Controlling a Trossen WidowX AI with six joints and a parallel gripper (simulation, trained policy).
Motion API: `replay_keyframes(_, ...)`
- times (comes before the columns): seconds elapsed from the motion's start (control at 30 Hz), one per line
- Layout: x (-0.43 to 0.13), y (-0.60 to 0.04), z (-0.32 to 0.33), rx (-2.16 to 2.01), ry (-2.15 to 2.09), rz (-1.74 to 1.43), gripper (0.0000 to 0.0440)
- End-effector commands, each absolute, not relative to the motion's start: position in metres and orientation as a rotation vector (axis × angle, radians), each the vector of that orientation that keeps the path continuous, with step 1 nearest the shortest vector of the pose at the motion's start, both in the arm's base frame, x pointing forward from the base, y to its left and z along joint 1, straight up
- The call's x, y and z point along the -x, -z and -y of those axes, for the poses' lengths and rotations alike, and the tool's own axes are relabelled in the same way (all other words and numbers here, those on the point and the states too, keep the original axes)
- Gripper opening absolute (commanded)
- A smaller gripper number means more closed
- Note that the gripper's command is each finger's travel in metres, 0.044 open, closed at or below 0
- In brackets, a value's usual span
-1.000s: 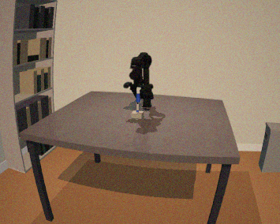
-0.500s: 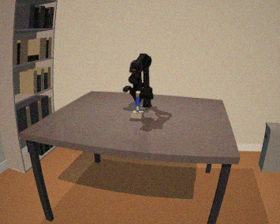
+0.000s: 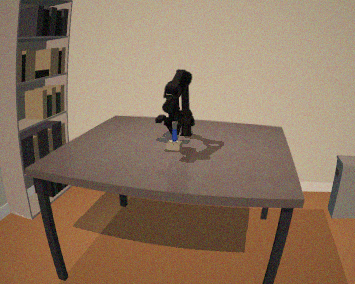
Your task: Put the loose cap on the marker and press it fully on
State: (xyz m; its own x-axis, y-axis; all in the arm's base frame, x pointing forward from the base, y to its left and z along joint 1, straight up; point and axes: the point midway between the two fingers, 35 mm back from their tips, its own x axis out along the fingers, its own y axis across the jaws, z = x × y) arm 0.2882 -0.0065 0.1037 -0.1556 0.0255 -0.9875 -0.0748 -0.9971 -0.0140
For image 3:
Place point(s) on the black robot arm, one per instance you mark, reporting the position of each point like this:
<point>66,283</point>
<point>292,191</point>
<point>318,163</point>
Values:
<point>179,87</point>

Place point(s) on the beige square block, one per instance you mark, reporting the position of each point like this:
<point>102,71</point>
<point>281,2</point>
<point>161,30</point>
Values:
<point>174,146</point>

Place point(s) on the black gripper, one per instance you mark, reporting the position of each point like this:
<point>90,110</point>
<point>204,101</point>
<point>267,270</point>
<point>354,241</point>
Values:
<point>174,116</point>

